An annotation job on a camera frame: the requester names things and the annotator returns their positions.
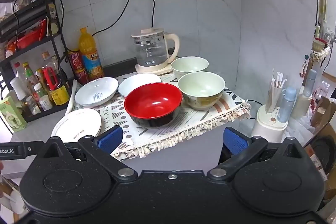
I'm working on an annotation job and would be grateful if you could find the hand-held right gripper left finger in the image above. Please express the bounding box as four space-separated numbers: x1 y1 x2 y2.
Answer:
39 126 138 180

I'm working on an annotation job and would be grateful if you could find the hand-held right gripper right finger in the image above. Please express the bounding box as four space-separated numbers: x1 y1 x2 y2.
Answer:
207 127 306 180

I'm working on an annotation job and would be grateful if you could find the white plate gold rim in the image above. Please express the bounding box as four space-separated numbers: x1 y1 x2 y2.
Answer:
51 108 102 141

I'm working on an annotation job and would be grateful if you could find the white bowl blue pattern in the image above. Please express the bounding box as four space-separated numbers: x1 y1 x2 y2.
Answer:
75 77 119 108

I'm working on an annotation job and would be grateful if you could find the red and black bowl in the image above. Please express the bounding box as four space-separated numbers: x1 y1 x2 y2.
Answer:
124 83 183 129

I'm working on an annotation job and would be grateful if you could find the white plate with blue lettering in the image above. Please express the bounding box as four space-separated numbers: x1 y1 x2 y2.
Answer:
118 73 161 97

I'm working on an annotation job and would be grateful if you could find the green bowl with patterned outside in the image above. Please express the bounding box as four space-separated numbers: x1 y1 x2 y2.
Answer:
177 72 226 110

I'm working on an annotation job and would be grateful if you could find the plain green bowl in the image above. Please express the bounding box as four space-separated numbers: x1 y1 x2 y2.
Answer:
171 56 209 80

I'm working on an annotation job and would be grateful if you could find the green and white box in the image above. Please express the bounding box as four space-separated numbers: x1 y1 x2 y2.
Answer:
0 96 27 133

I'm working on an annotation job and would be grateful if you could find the patterned fringed cloth mat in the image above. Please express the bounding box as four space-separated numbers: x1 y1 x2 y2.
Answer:
66 72 252 161

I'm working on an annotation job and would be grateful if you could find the clear cup of straws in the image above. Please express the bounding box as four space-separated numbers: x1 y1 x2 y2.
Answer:
265 68 288 113

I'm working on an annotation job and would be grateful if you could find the small white cap bottle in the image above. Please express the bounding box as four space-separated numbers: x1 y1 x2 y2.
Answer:
33 83 53 112

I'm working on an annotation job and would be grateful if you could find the small light blue bottle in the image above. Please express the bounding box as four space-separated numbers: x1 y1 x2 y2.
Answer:
277 86 297 123

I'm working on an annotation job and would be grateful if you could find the large bottle with yellow label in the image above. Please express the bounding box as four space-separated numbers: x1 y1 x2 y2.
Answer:
41 52 70 106

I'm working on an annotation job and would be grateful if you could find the yellow cap sauce bottle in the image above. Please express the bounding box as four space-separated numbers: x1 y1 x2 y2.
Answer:
22 62 40 107

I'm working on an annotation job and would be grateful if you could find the red drink bottle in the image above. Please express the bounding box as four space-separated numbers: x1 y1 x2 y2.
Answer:
67 49 89 85

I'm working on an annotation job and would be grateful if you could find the orange juice bottle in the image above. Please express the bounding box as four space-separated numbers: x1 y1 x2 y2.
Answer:
78 27 105 81

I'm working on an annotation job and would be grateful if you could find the brown cardboard box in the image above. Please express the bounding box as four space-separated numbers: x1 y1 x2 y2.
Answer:
310 96 336 201

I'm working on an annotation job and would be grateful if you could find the tall light blue bottle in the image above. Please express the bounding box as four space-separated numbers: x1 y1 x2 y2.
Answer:
302 69 318 98

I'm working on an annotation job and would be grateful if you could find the black metal rack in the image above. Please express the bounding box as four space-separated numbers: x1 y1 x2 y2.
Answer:
0 0 72 123

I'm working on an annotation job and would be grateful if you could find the red plastic basket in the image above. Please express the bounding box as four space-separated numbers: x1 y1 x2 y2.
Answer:
5 20 47 50

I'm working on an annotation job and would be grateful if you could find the thin black cable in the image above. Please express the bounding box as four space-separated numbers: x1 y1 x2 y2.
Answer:
246 99 260 120

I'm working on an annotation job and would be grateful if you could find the glass kettle with cream handle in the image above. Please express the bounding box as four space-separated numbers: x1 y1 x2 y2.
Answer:
131 28 180 67

